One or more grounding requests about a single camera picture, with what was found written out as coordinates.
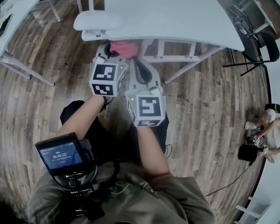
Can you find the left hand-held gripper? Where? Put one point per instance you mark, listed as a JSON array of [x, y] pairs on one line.
[[105, 77]]

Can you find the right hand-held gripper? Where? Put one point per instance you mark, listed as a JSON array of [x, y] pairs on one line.
[[149, 108]]

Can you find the pink cloth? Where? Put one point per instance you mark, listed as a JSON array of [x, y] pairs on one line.
[[124, 48]]

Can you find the small white desk fan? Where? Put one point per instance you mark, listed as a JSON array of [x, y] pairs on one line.
[[98, 20]]

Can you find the person's right forearm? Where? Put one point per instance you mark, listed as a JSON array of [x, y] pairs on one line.
[[154, 150]]

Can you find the person's left forearm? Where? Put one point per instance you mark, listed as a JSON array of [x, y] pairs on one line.
[[81, 118]]

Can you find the white standing desk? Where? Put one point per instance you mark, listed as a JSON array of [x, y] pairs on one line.
[[259, 6]]

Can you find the person's black trousers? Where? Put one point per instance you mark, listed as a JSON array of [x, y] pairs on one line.
[[112, 139]]

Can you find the white table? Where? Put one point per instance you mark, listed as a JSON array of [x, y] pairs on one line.
[[21, 10], [172, 10]]

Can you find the black smartphone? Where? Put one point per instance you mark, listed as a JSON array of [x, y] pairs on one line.
[[3, 27]]

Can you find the black chest monitor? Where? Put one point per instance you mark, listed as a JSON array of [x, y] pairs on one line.
[[59, 155]]

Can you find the person's olive shirt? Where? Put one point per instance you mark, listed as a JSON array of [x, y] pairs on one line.
[[130, 197]]

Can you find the black folding chair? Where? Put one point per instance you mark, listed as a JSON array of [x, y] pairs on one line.
[[268, 48]]

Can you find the black bucket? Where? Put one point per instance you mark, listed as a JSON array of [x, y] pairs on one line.
[[247, 153]]

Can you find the white wooden shelf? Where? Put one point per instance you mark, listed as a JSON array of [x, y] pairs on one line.
[[254, 212]]

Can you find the black chest camera rig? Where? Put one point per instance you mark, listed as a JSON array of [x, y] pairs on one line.
[[88, 192]]

